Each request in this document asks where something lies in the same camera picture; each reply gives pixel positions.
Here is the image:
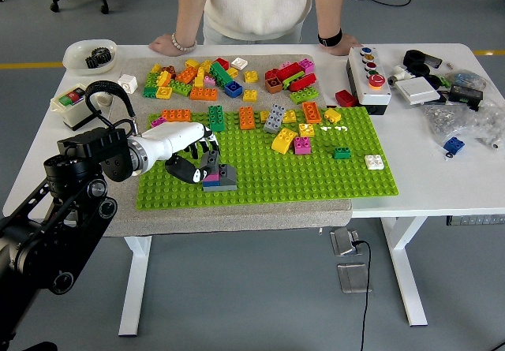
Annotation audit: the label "lime flat toy brick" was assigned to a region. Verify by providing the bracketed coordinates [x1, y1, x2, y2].
[280, 70, 307, 88]

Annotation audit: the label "clear bag of parts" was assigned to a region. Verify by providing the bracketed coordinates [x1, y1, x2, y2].
[471, 98, 505, 151]

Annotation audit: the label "push-button control box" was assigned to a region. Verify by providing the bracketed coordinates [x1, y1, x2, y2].
[346, 45, 393, 116]

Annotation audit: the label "black power adapter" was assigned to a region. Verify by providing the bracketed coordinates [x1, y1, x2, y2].
[448, 84, 484, 112]

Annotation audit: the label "grey long toy brick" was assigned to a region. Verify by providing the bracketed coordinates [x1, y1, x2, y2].
[263, 103, 286, 135]

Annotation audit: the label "large red toy brick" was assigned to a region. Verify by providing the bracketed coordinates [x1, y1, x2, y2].
[275, 62, 305, 84]

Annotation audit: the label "clear bag of screws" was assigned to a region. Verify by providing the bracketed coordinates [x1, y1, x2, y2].
[421, 102, 481, 147]

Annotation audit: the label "yellow curved toy brick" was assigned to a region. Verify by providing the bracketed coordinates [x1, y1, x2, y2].
[271, 127, 299, 155]

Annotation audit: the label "person's left hand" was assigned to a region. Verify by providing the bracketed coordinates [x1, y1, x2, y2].
[326, 32, 364, 57]

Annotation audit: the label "orange long toy brick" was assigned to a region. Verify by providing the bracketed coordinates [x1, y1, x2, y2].
[302, 101, 323, 125]
[161, 108, 192, 123]
[189, 86, 219, 102]

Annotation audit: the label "red curved toy brick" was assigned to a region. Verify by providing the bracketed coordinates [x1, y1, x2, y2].
[287, 73, 318, 92]

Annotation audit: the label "clear bag blue parts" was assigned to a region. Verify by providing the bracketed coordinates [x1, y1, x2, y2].
[443, 69, 488, 91]

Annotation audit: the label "person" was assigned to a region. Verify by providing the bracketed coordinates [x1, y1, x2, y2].
[202, 0, 316, 46]

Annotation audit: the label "white table leg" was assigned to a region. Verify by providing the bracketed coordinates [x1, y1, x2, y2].
[380, 216, 429, 327]
[118, 235, 153, 337]

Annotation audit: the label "lime long toy brick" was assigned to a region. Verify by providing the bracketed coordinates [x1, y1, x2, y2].
[289, 86, 320, 106]

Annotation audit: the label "grey-brown mat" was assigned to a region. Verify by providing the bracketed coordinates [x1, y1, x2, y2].
[84, 54, 354, 238]

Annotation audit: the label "green long toy brick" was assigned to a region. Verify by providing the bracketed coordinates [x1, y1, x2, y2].
[208, 105, 226, 133]
[208, 62, 234, 88]

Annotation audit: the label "white pipe fitting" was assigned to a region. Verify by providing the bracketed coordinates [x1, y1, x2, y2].
[387, 64, 415, 88]

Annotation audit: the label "grey sloped toy brick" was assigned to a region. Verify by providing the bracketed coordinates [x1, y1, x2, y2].
[200, 149, 220, 178]
[218, 164, 238, 189]

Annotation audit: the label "black tape roll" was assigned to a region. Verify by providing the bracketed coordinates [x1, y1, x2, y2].
[408, 62, 432, 78]
[402, 49, 429, 66]

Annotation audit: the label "table height control panel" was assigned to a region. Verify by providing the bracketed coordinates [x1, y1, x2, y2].
[446, 215, 505, 227]

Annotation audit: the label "white switch panel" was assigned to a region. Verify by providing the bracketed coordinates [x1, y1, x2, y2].
[394, 77, 442, 107]

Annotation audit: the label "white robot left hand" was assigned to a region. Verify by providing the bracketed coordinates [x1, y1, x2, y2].
[141, 121, 220, 185]

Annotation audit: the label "white cube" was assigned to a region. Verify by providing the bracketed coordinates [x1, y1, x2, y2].
[117, 73, 139, 94]

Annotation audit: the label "white red-green switch box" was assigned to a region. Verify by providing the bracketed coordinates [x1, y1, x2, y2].
[50, 83, 99, 132]

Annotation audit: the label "bead bracelet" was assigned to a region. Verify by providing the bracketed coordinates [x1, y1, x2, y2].
[170, 31, 199, 51]

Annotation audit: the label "green baseplate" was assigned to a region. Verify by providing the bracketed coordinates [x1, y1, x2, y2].
[136, 106, 400, 211]

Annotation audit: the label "black wristwatch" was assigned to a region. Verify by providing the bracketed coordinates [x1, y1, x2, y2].
[316, 27, 343, 48]

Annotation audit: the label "person's right hand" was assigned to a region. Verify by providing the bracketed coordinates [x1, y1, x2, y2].
[148, 33, 198, 57]

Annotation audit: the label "white bowl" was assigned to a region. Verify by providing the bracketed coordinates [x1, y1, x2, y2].
[62, 39, 119, 77]

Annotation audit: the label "black power cord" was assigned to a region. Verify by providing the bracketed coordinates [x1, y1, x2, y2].
[350, 239, 374, 351]

